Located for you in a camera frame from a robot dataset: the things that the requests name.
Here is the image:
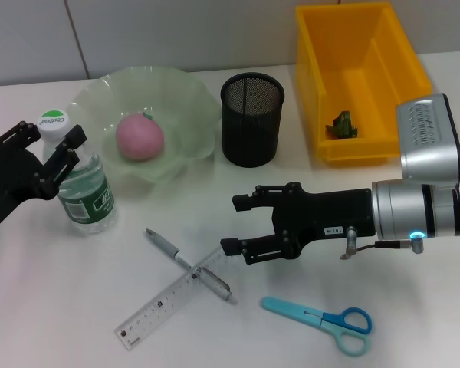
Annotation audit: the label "grey pen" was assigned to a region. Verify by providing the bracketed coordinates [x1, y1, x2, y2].
[144, 228, 239, 307]

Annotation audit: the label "right gripper cable with plugs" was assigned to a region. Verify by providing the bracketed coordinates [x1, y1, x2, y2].
[340, 225, 429, 261]

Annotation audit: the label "pink peach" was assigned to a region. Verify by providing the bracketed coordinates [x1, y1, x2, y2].
[115, 112, 165, 162]

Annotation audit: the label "black mesh pen holder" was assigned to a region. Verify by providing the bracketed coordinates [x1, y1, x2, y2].
[219, 71, 285, 168]

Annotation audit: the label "yellow plastic bin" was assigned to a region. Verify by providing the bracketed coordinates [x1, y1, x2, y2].
[294, 1, 433, 166]

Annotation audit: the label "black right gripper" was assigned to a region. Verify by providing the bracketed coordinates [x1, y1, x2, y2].
[219, 182, 376, 267]

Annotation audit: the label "green wavy glass fruit plate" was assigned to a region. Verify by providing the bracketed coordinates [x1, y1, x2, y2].
[67, 65, 222, 187]

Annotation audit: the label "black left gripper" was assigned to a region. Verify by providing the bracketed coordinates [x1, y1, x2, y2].
[0, 120, 88, 241]

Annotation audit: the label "transparent plastic ruler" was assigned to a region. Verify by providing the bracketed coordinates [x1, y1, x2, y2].
[113, 245, 239, 352]

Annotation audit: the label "clear green-label water bottle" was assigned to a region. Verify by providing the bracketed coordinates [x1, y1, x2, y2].
[37, 109, 120, 235]

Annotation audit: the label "blue scissors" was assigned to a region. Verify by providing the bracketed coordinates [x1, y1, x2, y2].
[261, 295, 373, 357]

